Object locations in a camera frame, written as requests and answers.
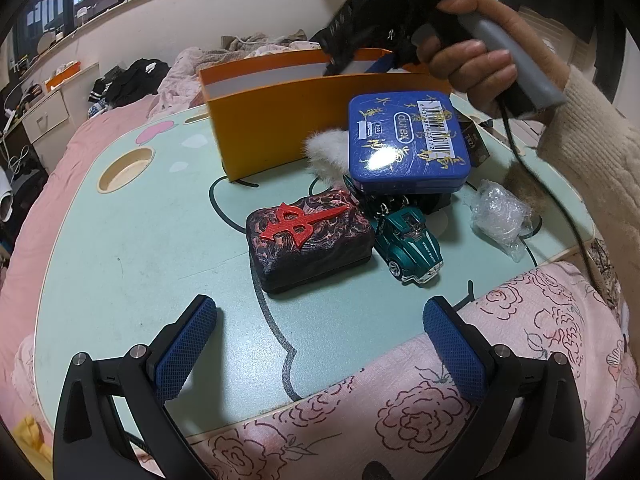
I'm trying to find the orange cardboard box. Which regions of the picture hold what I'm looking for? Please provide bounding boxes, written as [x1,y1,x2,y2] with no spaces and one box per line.
[199,47,453,183]

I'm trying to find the black white-striped clothes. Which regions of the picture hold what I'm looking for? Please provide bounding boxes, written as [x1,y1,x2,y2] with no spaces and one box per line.
[87,57,171,108]

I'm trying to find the green toy car keychain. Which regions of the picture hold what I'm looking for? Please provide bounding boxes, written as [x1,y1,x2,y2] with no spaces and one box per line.
[369,195,446,287]

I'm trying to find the small black box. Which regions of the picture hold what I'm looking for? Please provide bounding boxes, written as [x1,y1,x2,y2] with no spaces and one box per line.
[457,117,490,166]

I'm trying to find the white drawer cabinet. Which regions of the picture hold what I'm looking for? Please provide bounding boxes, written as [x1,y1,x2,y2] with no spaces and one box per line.
[22,87,71,143]

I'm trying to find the orange tissue box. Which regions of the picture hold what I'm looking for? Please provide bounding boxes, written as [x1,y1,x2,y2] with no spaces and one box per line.
[45,60,82,92]

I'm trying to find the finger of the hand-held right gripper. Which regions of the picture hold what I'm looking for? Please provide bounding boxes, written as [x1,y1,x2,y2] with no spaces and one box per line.
[322,54,352,78]
[372,50,403,75]

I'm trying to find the white curved object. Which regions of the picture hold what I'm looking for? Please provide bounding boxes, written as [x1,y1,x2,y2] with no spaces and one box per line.
[0,167,13,221]

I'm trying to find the person's right hand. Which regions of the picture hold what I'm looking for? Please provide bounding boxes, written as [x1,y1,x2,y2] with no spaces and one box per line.
[417,0,572,120]

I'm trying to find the yellow cloth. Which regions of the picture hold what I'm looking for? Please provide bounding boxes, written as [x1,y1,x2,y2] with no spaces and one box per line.
[12,412,53,461]

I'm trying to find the clear plastic wrapper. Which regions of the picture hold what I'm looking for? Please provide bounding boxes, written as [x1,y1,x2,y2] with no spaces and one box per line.
[470,179,536,263]

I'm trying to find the black red patterned case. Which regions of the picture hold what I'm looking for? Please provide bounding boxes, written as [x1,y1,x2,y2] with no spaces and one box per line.
[245,191,376,295]

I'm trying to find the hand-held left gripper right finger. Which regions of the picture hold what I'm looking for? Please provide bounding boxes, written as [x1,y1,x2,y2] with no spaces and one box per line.
[422,296,587,480]

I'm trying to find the rumpled pink beige blanket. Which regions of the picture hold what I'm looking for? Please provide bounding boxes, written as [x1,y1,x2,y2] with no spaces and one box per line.
[160,30,321,111]

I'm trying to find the black hanging garment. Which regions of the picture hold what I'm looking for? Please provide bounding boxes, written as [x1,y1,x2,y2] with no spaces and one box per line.
[500,0,640,101]

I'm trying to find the pink floral blanket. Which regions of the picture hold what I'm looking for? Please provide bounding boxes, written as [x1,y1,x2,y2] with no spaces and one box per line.
[192,260,638,480]

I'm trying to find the blue metal tin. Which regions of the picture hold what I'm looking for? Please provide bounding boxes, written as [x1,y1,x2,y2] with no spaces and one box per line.
[347,91,472,196]

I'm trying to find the black knit fluffy earmuffs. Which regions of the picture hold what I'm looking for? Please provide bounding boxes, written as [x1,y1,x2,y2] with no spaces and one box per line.
[305,129,543,226]

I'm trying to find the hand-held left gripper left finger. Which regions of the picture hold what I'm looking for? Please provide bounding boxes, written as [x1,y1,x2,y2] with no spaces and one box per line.
[52,294,219,480]

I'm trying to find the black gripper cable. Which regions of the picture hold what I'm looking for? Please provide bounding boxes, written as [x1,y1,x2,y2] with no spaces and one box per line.
[499,102,603,283]

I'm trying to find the green cartoon printed desktop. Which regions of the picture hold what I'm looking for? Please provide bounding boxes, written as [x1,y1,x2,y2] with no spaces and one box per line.
[35,105,601,426]

